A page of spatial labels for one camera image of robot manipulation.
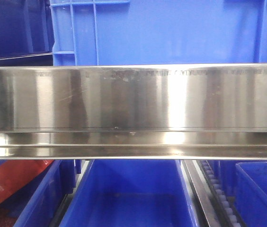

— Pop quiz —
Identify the blue lower centre bin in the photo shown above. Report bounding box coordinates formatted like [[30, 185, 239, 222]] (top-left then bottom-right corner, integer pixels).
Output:
[[60, 159, 199, 227]]

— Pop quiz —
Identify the blue bin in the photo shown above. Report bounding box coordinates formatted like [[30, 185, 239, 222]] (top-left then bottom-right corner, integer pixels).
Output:
[[235, 162, 267, 227], [0, 160, 76, 227], [60, 159, 199, 227]]

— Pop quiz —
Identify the stainless steel shelf beam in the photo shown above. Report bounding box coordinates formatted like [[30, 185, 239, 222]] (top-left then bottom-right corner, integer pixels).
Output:
[[0, 63, 267, 160]]

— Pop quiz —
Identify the blue lower left bin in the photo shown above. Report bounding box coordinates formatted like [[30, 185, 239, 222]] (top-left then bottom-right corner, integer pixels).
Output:
[[0, 160, 76, 227]]

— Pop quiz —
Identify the red packet in bin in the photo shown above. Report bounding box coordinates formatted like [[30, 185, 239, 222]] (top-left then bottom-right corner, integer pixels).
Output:
[[0, 160, 53, 204]]

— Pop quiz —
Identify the blue lower right bin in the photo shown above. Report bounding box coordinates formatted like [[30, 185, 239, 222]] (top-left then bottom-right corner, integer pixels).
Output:
[[235, 162, 267, 227]]

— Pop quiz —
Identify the large blue upper crate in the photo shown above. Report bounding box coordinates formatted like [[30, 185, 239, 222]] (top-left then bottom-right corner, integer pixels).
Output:
[[50, 0, 267, 66]]

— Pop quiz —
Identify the dark blue upper left crate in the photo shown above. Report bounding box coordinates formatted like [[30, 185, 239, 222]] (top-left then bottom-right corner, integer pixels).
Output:
[[0, 0, 54, 59]]

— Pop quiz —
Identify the steel roller rail divider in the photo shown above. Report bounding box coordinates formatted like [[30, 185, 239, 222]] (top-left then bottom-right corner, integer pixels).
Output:
[[181, 160, 245, 227]]

